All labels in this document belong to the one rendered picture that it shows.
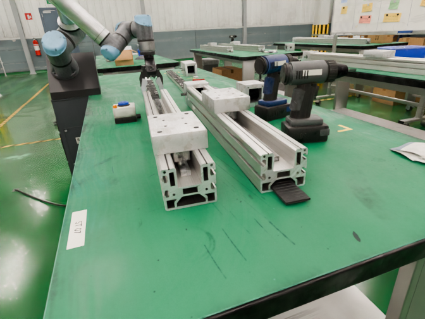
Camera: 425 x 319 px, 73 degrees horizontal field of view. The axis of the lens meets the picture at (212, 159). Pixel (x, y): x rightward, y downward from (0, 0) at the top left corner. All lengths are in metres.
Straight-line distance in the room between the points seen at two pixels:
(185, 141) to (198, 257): 0.23
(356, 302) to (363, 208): 0.64
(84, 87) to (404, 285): 1.67
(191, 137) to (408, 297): 0.64
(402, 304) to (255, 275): 0.55
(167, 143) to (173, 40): 12.07
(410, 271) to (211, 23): 12.61
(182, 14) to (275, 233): 12.42
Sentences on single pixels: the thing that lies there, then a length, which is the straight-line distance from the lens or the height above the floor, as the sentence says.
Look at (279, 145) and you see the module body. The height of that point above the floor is 0.85.
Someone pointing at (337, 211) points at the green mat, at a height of 0.78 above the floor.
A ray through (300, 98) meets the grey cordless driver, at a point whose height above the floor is 0.90.
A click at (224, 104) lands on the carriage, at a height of 0.89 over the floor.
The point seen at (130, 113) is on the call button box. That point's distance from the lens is 1.13.
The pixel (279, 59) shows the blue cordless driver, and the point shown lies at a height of 0.99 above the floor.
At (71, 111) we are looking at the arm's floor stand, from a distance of 1.86.
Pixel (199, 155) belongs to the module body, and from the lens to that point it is 0.55.
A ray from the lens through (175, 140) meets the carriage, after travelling 0.56.
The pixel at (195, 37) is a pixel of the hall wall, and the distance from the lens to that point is 12.84.
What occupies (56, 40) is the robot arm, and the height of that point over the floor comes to 1.08.
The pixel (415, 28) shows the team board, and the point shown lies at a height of 1.00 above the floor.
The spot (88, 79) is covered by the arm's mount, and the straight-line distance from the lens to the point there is 1.86.
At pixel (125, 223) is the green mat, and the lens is 0.54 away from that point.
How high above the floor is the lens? 1.08
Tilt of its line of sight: 24 degrees down
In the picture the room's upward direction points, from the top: 3 degrees counter-clockwise
